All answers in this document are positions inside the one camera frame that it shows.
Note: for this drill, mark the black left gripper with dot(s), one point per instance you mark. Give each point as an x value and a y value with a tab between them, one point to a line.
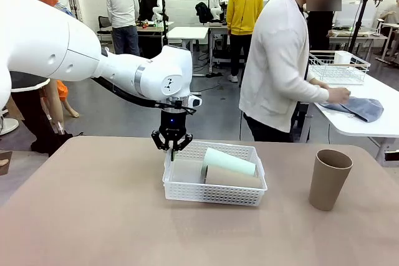
172	122

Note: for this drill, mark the mint green paper cup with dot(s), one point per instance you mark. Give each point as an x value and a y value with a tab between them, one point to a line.
227	160

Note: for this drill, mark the white perforated plastic basket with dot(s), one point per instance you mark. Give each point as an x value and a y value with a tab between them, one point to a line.
215	196

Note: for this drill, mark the brown paper cup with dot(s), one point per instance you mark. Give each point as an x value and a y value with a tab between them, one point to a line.
233	178
328	185

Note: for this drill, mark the blue-grey cloth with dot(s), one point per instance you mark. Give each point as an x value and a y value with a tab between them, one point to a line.
361	108

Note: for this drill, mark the person's right forearm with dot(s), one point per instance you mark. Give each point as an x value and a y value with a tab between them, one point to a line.
315	90

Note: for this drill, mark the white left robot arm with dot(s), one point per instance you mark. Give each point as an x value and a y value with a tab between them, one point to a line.
46	35

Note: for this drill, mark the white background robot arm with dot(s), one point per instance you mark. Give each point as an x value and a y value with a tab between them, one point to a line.
216	1
157	13

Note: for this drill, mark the person's right hand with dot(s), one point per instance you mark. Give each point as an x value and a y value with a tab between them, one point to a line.
339	95

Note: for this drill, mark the white height-adjustable desk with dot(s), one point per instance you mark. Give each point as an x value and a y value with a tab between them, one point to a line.
187	32

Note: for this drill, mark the mannequin in orange clothes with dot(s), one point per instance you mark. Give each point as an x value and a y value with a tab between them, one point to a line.
62	90

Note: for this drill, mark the person in white sweater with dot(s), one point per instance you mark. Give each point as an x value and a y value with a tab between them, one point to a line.
274	60

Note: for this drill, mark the black chair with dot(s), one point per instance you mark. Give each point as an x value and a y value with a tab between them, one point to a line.
104	24

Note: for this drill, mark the man in white shirt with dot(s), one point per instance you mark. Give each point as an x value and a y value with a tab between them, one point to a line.
123	7

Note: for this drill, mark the person in dark green jacket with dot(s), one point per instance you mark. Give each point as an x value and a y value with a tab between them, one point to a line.
31	107

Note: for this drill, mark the person in yellow hoodie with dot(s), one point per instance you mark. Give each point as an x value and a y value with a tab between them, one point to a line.
244	7

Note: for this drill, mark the white round fan base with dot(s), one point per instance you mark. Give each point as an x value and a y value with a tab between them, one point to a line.
7	126

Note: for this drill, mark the person in black clothes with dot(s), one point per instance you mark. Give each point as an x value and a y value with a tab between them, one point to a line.
318	29

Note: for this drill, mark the white cup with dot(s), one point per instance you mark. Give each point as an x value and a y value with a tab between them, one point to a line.
343	57

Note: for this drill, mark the white side table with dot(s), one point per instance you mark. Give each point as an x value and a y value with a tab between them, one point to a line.
374	126

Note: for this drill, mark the black tripod stand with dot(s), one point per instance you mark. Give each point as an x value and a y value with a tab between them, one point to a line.
358	23

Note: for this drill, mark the seated person in beige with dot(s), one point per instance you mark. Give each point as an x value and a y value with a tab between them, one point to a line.
391	10

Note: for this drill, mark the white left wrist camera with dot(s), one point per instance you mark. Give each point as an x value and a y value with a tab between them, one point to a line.
194	101

